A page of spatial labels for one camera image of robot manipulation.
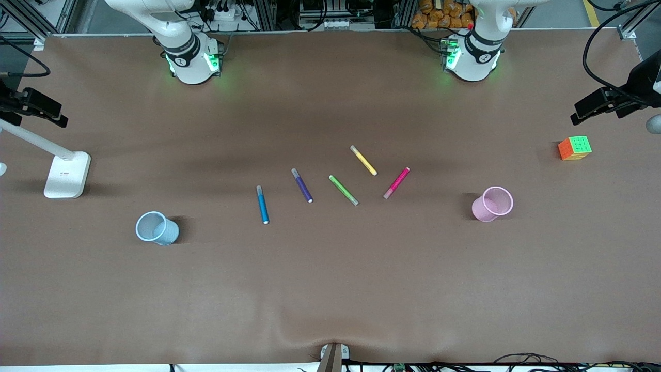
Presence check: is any pink marker pen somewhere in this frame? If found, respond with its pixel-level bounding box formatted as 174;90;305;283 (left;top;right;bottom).
383;167;411;200

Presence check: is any blue marker pen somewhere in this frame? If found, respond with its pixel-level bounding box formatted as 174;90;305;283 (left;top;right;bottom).
256;185;270;225

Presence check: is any colourful puzzle cube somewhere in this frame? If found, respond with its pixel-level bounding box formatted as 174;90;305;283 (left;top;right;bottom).
558;135;593;161

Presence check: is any white lamp stand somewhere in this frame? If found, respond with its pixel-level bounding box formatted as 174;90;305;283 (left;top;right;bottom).
0;118;92;199

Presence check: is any pink mesh cup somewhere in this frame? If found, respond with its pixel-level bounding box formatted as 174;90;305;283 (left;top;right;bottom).
471;186;514;223

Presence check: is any light blue mesh cup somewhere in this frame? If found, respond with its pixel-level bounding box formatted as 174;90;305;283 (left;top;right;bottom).
135;211;180;246

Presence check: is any pile of orange objects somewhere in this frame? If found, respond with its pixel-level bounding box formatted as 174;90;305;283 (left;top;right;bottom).
412;0;476;30

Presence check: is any white power strip with plugs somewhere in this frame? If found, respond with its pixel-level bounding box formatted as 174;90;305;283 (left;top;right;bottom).
206;5;243;22

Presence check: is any yellow marker pen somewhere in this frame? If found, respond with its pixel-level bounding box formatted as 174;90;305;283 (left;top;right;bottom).
350;145;378;177

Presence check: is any green marker pen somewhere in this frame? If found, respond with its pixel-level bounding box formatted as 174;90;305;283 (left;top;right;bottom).
329;175;359;207

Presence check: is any purple marker pen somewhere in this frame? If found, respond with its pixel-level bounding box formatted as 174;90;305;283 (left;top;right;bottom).
291;168;314;204

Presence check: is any brown table cover mat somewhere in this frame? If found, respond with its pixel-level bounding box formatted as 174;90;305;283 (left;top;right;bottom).
0;30;661;366

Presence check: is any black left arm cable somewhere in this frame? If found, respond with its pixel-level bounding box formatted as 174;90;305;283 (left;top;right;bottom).
582;0;661;99

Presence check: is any aluminium frame profile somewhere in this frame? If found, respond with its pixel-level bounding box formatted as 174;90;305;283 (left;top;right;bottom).
253;0;278;32
617;0;661;40
0;0;52;51
392;0;415;29

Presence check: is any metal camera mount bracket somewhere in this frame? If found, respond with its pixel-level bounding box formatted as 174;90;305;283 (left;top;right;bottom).
319;343;350;372

